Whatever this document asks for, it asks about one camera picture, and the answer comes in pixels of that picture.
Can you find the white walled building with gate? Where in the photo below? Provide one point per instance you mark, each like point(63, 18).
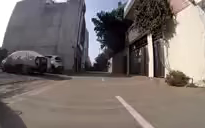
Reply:
point(190, 43)

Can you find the low bush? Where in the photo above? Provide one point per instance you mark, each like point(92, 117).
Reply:
point(177, 78)

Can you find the car under grey cover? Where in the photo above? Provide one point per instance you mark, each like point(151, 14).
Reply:
point(23, 61)

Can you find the dark green tree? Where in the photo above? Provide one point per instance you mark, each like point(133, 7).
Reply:
point(110, 31)

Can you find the climbing plant on building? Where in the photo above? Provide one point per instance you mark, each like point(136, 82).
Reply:
point(153, 16)

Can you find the tall grey concrete building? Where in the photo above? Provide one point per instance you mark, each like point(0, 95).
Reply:
point(43, 30)

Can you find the white car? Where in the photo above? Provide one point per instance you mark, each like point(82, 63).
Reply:
point(54, 63)

